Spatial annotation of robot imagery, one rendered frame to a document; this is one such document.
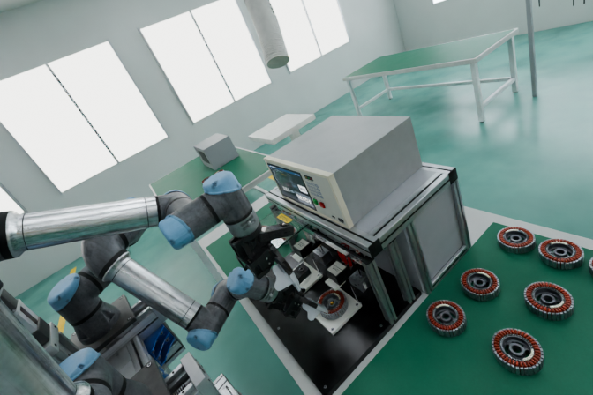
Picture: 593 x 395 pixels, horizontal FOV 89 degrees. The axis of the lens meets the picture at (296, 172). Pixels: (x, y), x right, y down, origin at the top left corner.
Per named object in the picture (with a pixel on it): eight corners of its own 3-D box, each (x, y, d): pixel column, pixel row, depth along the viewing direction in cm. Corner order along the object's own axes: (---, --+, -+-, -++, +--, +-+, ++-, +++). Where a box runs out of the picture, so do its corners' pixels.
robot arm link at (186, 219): (170, 239, 72) (210, 212, 76) (179, 258, 63) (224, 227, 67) (151, 213, 69) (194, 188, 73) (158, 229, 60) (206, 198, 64)
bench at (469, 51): (484, 123, 339) (475, 58, 309) (356, 120, 515) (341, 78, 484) (523, 90, 373) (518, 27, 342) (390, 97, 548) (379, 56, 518)
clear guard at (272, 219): (260, 278, 110) (253, 266, 108) (236, 252, 130) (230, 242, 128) (326, 225, 122) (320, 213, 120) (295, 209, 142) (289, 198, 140)
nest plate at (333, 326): (333, 335, 105) (332, 333, 105) (309, 312, 118) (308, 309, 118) (362, 306, 111) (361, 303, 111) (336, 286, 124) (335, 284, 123)
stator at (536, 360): (484, 354, 85) (482, 346, 83) (507, 327, 88) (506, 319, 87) (529, 386, 75) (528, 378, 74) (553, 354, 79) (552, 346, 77)
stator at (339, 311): (332, 326, 107) (328, 319, 106) (314, 309, 117) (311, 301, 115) (354, 305, 111) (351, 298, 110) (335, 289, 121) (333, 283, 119)
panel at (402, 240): (423, 292, 106) (402, 227, 94) (315, 231, 162) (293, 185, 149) (424, 289, 107) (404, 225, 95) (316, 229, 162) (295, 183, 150)
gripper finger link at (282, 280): (286, 304, 75) (262, 276, 76) (303, 287, 78) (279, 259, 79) (289, 304, 72) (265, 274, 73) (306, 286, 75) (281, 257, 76)
